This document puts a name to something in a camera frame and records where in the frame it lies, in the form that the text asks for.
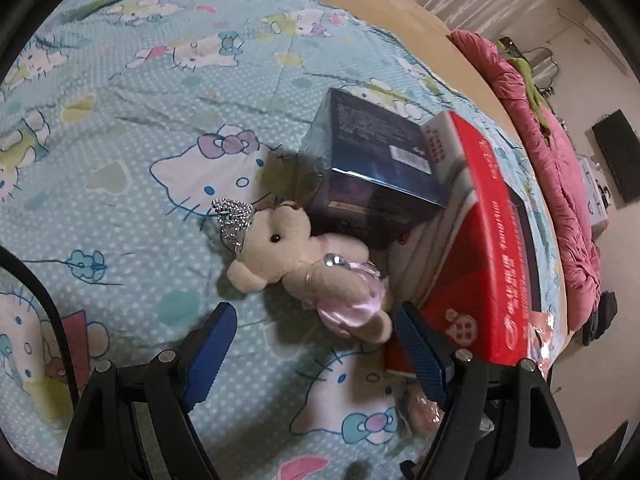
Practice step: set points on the green cloth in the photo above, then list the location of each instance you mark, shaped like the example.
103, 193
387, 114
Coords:
525, 67

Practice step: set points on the pink quilt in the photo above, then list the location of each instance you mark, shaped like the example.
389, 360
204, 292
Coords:
560, 170

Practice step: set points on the blue cartoon cat printed blanket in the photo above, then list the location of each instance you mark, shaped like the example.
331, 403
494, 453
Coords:
125, 110

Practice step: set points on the peach ball in plastic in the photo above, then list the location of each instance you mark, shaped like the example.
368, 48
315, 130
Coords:
425, 412

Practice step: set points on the dark blue box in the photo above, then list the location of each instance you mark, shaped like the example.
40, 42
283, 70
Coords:
370, 140

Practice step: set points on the white drawer cabinet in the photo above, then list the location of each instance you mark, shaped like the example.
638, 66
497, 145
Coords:
595, 200

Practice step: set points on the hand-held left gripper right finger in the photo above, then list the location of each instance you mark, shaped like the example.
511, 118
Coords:
425, 360

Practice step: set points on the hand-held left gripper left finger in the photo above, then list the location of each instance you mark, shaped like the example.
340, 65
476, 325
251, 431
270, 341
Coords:
210, 355

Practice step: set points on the black television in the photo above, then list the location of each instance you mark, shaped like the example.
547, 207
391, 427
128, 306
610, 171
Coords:
620, 155

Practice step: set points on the red and white tissue box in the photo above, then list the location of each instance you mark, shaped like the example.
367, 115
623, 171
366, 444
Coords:
475, 260

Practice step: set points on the cream teddy bear pink dress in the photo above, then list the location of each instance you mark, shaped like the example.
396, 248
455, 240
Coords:
300, 260

